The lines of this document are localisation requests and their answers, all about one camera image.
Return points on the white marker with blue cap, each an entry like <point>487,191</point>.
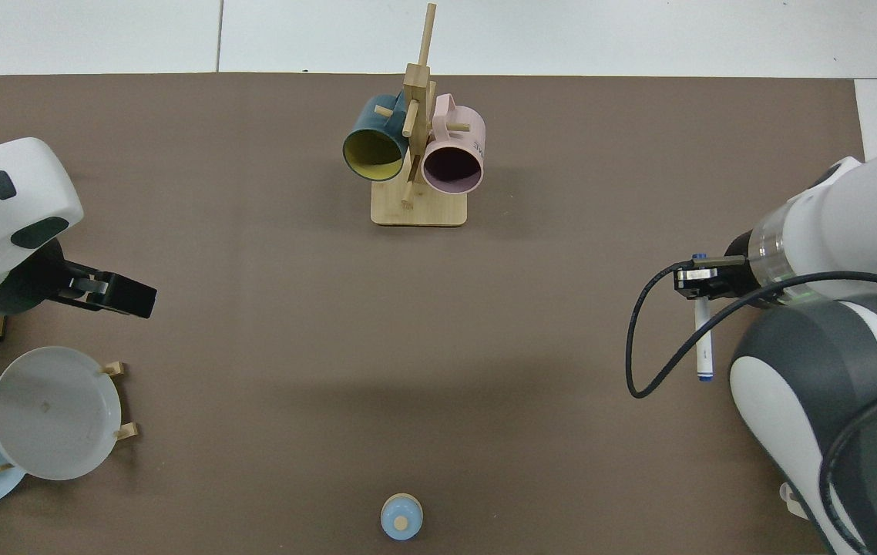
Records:
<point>704,347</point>

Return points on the wooden plate rack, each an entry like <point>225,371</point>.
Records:
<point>115,368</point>

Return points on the grey plate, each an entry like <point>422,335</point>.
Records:
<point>53,412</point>

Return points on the brown table cloth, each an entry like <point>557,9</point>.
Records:
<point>292,347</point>

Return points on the pale toaster oven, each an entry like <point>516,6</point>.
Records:
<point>793,501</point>

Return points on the pink mug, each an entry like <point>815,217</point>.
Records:
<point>458,135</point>

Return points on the dark teal mug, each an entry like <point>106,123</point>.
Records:
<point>369,123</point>

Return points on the wooden cup stand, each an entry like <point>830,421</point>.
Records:
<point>419,208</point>

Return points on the small blue round bell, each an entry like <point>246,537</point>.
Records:
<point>401,518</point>

